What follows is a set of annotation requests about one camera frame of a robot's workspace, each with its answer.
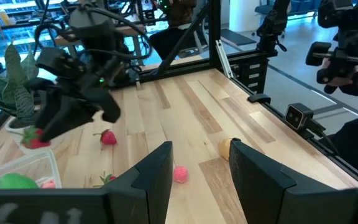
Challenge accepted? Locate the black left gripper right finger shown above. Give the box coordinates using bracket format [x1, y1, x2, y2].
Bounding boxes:
[228, 138, 358, 224]

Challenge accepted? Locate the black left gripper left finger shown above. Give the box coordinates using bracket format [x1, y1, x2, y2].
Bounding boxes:
[103, 141, 174, 224]

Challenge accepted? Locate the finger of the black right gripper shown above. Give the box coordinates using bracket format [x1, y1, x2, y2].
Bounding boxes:
[35, 90, 102, 141]
[88, 93, 121, 123]

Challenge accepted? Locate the red toy strawberry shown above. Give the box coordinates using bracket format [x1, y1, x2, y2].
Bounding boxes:
[93, 129, 118, 146]
[19, 126, 52, 150]
[92, 170, 117, 189]

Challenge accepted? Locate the tan toy potato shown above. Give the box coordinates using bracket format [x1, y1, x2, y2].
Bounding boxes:
[218, 138, 233, 162]

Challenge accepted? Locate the green ribbed toy vegetable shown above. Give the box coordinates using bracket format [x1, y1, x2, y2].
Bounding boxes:
[0, 173, 40, 190]

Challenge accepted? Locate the clear plastic tupperware container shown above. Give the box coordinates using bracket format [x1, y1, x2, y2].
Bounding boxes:
[0, 148, 63, 191]

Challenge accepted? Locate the green snake plant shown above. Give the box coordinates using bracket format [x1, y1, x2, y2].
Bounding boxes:
[0, 43, 40, 128]

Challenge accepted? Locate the person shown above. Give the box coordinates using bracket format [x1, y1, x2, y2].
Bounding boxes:
[331, 58, 358, 184]
[149, 0, 198, 60]

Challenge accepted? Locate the black drawer cabinet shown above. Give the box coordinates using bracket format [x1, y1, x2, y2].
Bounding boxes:
[228, 51, 270, 94]

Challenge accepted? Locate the person's hand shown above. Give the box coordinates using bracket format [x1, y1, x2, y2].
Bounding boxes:
[320, 57, 358, 94]

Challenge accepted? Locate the black floor mat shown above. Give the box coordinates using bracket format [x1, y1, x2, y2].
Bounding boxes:
[221, 28, 257, 47]

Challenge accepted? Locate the black table-level camera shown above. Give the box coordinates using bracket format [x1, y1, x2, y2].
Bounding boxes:
[283, 102, 338, 150]

